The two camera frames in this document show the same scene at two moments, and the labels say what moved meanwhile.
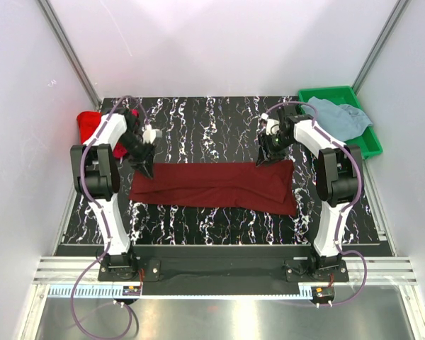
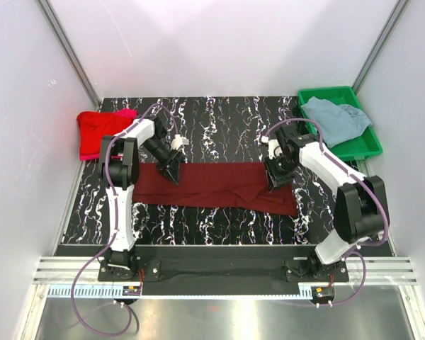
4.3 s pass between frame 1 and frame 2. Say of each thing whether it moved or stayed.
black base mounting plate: stayed
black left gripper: moved
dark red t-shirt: stayed
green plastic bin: stayed
